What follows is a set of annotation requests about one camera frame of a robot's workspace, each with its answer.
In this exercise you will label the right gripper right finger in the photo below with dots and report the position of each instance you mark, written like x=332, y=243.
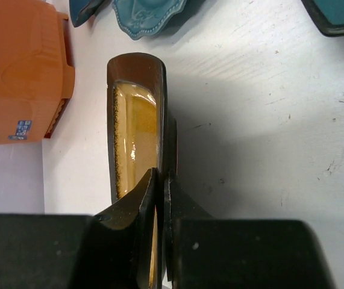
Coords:
x=205, y=252

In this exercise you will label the yellow brown square plate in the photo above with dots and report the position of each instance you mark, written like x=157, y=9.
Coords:
x=142, y=149

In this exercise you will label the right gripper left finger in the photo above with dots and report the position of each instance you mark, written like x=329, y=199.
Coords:
x=69, y=247

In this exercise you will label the teal scalloped round plate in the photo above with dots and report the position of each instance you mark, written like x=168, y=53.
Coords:
x=139, y=18

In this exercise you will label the orange plastic bin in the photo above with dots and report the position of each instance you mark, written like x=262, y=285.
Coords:
x=36, y=80

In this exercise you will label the dark blue leaf plate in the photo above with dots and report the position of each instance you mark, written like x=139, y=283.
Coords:
x=82, y=10

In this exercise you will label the teal square plate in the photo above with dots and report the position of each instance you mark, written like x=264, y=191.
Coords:
x=327, y=15

